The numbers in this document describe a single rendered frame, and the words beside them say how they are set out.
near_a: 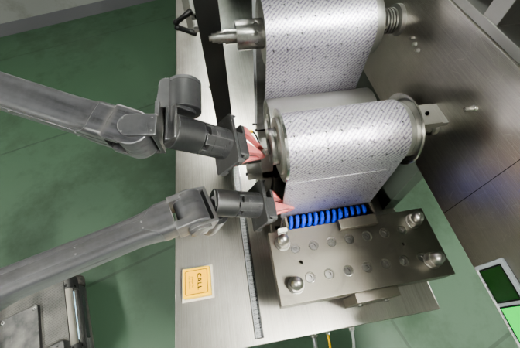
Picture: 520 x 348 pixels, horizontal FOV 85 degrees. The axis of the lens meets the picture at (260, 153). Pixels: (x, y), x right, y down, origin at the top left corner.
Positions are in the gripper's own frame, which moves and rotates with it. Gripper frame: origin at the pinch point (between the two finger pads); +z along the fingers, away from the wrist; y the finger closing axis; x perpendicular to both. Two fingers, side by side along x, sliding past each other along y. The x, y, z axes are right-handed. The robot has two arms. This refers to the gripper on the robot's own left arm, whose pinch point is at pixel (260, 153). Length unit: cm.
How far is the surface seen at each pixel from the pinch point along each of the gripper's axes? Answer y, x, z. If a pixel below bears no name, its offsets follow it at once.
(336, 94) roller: -12.2, 13.3, 16.4
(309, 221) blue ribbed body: 11.8, -6.5, 19.4
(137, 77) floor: -170, -154, 36
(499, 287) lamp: 32.6, 21.8, 27.0
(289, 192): 7.5, -1.0, 7.3
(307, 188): 7.6, 2.0, 9.9
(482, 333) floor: 63, -20, 156
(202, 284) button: 19.4, -33.7, 4.7
